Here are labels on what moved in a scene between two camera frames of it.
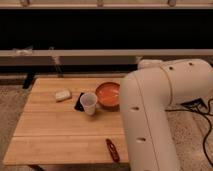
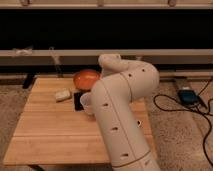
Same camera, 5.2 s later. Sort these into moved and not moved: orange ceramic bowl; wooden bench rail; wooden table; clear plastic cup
Moved: orange ceramic bowl
Not moved: wooden bench rail; wooden table; clear plastic cup
